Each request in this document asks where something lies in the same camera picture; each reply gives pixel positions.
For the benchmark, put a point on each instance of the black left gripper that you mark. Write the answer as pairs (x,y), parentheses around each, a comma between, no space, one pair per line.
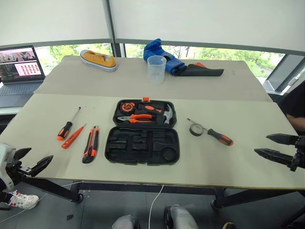
(17,170)

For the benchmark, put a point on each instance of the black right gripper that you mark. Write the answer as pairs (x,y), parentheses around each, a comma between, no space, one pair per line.
(300,152)

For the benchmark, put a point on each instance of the short Phillips screwdriver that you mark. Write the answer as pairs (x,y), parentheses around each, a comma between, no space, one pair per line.
(221,138)

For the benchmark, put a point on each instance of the black electrical tape roll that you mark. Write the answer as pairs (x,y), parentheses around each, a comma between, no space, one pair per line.
(191,131)

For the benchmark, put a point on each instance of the person's bare forearm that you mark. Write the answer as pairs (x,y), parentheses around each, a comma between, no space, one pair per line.
(297,124)

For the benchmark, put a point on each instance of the black plastic tool case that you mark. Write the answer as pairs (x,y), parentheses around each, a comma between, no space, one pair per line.
(143,148)

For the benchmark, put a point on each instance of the white patterned sneaker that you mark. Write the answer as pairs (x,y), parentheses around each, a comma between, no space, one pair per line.
(23,199)

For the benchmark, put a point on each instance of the long flathead screwdriver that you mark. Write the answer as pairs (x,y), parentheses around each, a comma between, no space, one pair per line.
(64,132)

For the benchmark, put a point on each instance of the orange test pen screwdriver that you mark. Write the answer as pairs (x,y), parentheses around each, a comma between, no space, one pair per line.
(71,139)

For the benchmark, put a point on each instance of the person in black shirt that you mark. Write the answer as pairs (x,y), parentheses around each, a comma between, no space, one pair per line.
(296,100)

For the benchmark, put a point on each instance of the black orange utility knife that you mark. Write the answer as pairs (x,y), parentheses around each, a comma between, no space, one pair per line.
(90,148)

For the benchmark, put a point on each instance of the small black floor object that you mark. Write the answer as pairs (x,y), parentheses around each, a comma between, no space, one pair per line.
(70,217)

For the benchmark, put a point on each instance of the grey laptop computer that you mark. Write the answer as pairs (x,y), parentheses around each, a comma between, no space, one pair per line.
(19,90)

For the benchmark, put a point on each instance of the grey open window sash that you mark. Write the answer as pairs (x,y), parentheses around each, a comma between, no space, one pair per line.
(281,76)

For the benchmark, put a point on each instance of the orange black tape measure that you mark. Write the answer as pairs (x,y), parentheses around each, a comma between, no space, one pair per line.
(127,107)

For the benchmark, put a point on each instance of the black folded fabric pouch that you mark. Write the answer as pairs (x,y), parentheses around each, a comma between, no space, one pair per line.
(202,71)

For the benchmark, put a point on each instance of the grey rounded robot leg shell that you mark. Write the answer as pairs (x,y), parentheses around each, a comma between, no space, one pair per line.
(182,217)
(125,223)

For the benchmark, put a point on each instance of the yellow canvas sneaker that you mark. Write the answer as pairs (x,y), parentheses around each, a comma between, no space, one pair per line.
(100,59)

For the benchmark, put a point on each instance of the clear plastic measuring cup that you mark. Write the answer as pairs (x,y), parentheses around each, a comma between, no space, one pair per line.
(156,76)

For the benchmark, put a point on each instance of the blue boxing glove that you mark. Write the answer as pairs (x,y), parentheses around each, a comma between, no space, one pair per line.
(152,47)

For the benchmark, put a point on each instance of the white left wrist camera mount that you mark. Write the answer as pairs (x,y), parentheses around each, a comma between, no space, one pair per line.
(6,152)

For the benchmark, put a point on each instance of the black metal table frame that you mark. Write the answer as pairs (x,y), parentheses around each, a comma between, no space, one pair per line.
(47,186)

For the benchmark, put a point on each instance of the grey window frame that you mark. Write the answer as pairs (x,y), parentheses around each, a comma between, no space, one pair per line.
(110,28)

